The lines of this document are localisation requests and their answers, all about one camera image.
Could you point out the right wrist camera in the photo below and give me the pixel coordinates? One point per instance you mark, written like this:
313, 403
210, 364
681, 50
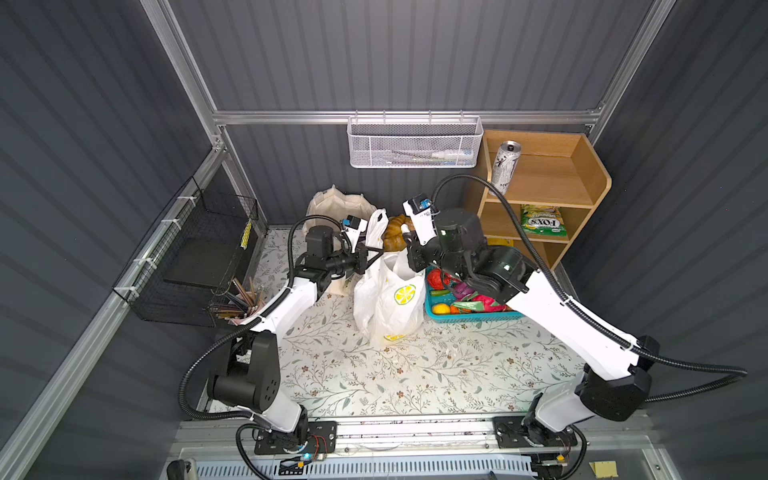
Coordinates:
419, 210

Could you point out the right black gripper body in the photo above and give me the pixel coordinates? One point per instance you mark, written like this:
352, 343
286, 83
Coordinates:
417, 252

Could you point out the green Fox's candy bag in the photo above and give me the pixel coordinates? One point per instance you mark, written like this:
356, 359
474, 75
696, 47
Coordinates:
543, 220

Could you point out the left silver drink can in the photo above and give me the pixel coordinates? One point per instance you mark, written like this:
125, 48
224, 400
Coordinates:
504, 165

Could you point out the cream canvas tote bag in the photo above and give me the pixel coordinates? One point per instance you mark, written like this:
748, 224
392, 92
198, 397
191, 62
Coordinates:
334, 203

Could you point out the white wire wall basket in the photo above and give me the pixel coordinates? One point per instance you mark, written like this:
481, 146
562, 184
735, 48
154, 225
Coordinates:
414, 141

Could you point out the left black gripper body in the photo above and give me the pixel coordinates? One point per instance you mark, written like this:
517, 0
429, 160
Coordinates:
360, 259

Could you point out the floral table mat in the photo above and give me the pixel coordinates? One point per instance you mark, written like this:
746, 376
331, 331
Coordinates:
328, 365

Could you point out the yellow lemon lower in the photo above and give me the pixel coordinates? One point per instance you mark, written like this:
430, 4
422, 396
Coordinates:
441, 309

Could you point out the white plastic grocery bag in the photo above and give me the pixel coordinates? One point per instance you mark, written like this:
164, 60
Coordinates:
388, 300

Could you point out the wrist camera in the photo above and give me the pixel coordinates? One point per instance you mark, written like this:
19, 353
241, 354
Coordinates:
419, 210
354, 228

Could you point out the black wire wall basket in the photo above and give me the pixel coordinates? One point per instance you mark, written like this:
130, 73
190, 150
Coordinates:
207, 239

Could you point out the pink pencil cup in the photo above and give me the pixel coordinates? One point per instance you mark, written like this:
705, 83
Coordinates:
237, 302

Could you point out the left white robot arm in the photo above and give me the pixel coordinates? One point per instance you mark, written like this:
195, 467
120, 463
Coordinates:
245, 373

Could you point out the red tomato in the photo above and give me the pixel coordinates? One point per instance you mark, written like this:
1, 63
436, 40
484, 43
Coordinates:
438, 280

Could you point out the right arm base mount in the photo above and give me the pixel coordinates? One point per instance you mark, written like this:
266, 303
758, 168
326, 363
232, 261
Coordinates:
513, 431

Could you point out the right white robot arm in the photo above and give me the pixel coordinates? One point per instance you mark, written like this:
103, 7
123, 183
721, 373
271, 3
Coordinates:
615, 381

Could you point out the purple onion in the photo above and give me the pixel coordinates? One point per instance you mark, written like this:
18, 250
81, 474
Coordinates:
461, 291

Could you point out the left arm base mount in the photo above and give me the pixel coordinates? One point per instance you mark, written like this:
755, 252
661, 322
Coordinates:
314, 437

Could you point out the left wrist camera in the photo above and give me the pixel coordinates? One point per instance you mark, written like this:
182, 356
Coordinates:
354, 228

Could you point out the teal plastic basket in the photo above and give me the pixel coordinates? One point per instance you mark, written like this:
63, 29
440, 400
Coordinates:
435, 297

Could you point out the yellow bread tray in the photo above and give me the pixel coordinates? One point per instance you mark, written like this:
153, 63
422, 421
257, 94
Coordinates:
392, 238

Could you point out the wooden shelf unit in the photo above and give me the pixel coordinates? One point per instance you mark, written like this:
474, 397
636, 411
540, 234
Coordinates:
559, 170

